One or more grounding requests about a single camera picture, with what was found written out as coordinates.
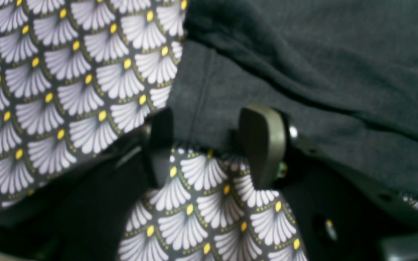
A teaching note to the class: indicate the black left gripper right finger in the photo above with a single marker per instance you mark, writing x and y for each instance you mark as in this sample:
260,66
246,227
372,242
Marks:
264,136

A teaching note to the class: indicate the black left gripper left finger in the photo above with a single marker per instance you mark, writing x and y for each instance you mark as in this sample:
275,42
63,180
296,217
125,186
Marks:
157,141

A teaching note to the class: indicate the dark grey T-shirt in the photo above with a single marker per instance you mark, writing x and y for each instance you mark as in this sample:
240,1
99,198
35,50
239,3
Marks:
346,71

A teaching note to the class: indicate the fan patterned tablecloth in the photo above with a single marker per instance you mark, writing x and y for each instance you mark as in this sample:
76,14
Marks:
78,79

